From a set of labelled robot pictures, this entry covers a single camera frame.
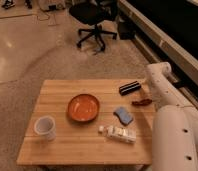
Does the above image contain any black whiteboard eraser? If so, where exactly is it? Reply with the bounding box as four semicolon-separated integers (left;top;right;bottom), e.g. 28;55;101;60
119;81;141;96

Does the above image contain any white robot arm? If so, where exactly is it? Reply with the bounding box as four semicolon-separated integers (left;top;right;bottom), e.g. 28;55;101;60
146;62;198;171

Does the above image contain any orange bowl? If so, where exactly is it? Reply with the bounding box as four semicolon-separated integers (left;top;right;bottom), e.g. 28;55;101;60
67;94;100;122

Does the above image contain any blue sponge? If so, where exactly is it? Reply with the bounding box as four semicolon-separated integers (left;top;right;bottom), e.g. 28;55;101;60
113;107;133;126

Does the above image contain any wooden table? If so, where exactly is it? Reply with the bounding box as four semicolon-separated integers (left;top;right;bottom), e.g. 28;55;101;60
17;79;155;166

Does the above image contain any clear plastic bottle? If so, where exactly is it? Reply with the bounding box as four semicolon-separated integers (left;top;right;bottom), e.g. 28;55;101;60
98;125;136;143

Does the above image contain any dark red chili pepper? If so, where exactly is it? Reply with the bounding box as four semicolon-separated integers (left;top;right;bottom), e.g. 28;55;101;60
131;99;152;106

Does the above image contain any black box on floor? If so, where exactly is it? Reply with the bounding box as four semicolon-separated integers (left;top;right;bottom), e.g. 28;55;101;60
117;22;135;40

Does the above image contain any translucent plastic cup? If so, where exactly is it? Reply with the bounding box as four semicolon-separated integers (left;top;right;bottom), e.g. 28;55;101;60
34;116;56;140

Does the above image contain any black office chair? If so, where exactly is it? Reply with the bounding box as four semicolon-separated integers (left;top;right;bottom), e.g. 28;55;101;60
69;0;117;51

